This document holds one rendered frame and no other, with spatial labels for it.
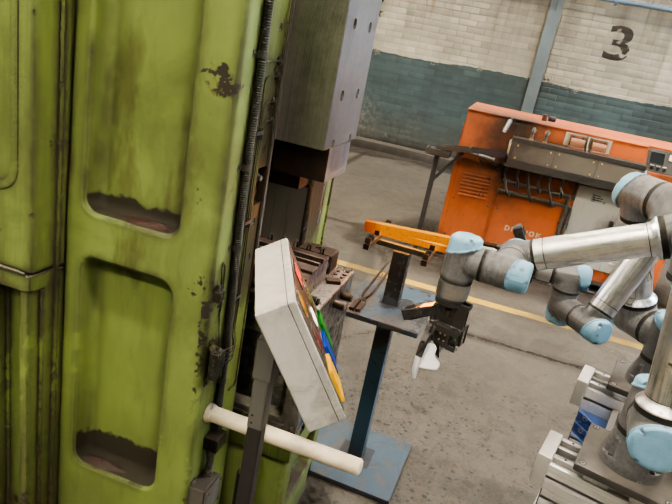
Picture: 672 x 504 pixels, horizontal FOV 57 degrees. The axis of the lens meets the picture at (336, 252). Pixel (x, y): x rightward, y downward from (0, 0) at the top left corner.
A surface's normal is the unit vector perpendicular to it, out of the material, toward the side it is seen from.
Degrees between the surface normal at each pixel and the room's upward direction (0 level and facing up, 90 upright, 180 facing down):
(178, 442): 90
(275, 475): 90
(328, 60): 90
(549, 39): 90
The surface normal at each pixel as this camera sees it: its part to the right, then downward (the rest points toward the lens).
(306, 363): 0.12, 0.37
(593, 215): -0.30, 0.26
